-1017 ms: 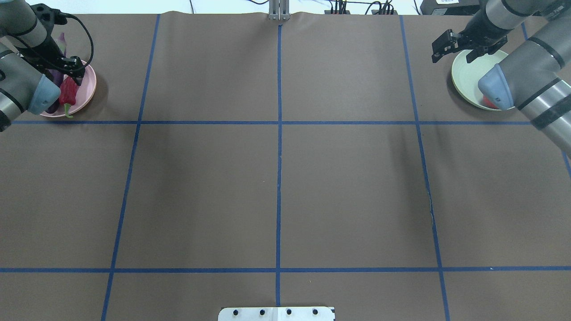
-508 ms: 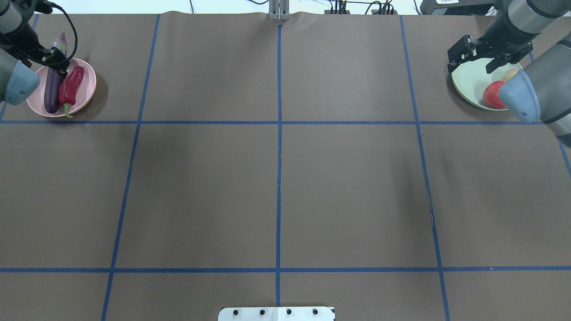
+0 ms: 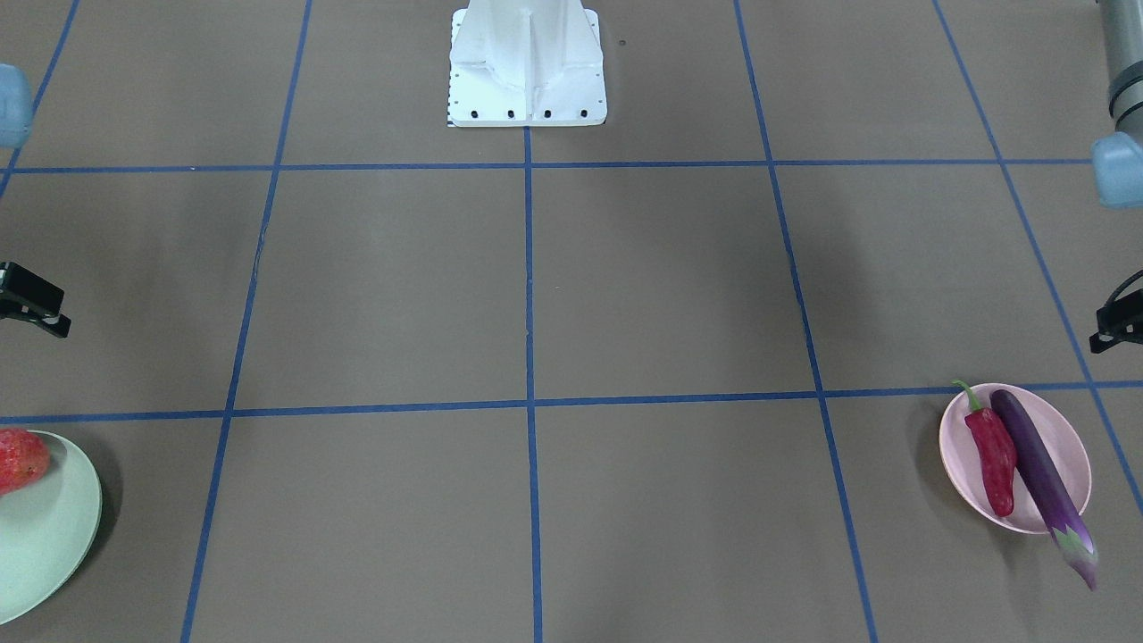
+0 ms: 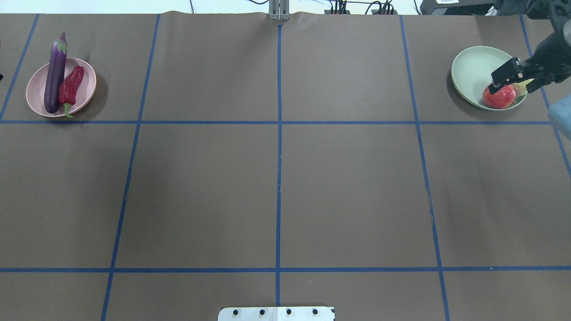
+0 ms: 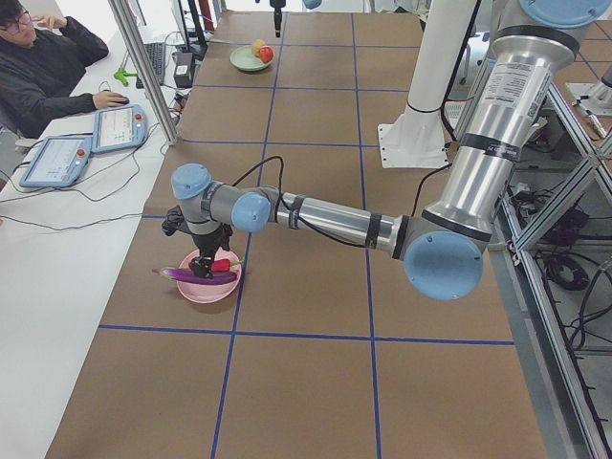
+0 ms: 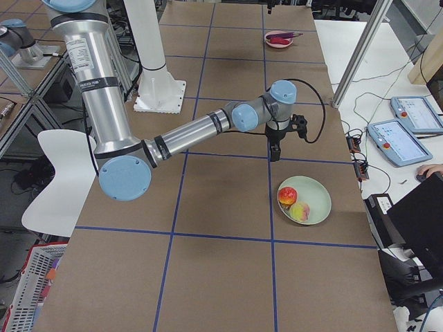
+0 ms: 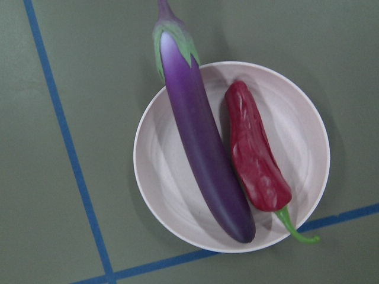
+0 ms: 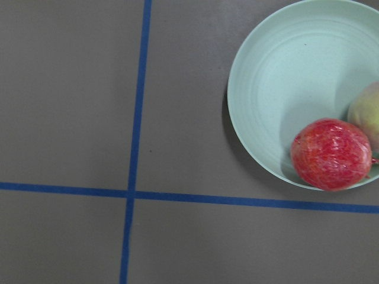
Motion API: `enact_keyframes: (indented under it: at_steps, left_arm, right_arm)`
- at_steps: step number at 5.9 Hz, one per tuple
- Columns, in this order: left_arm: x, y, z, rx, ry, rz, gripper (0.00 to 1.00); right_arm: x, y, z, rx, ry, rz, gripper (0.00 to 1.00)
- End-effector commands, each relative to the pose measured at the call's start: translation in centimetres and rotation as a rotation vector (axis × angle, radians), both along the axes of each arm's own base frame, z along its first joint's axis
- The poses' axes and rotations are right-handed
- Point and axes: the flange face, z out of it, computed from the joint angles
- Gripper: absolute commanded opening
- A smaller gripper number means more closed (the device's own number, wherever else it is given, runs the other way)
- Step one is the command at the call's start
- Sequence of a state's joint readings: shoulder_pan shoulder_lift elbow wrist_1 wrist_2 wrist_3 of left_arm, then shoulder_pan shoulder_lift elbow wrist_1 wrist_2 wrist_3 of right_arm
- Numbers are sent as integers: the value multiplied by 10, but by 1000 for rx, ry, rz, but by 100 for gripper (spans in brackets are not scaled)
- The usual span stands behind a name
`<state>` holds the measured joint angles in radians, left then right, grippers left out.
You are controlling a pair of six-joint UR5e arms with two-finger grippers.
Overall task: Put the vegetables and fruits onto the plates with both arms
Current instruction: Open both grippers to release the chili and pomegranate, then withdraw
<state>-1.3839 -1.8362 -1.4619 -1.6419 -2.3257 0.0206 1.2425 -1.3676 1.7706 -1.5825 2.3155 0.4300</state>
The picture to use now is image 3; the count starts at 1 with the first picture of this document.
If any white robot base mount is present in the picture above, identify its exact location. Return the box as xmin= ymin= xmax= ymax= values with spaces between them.
xmin=446 ymin=1 xmax=608 ymax=128

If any light green plate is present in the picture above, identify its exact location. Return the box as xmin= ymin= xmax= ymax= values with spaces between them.
xmin=1 ymin=431 xmax=104 ymax=625

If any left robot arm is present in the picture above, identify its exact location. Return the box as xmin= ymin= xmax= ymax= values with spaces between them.
xmin=1089 ymin=1 xmax=1142 ymax=355

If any red orange pomegranate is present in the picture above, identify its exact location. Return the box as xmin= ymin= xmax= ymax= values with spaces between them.
xmin=1 ymin=428 xmax=51 ymax=496

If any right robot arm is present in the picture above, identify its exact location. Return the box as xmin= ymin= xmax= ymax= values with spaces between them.
xmin=1 ymin=63 xmax=72 ymax=338

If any pink plate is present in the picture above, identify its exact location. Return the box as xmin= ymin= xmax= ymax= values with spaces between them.
xmin=938 ymin=383 xmax=1093 ymax=536

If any purple eggplant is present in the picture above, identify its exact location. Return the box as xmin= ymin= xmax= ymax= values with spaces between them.
xmin=989 ymin=389 xmax=1100 ymax=590

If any red chili pepper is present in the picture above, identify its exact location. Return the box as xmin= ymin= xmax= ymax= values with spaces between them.
xmin=952 ymin=380 xmax=1018 ymax=519

